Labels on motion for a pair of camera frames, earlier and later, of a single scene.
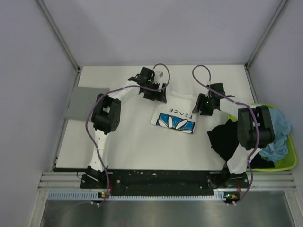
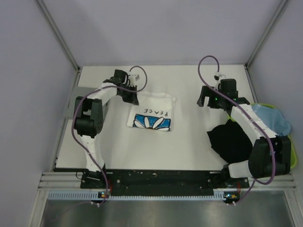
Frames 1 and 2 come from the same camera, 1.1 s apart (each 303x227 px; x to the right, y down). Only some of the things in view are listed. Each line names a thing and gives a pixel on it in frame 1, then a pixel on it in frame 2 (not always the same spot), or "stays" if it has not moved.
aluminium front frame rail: (257, 179) stays
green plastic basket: (291, 162) stays
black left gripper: (157, 96) → (133, 99)
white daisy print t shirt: (176, 113) → (154, 112)
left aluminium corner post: (59, 35) stays
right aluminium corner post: (265, 32) stays
